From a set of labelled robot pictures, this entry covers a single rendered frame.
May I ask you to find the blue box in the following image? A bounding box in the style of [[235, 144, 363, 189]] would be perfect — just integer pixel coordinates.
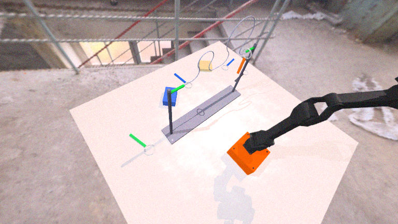
[[163, 87, 177, 106]]

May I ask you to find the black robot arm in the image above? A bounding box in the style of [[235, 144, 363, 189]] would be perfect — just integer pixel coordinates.
[[243, 84, 398, 155]]

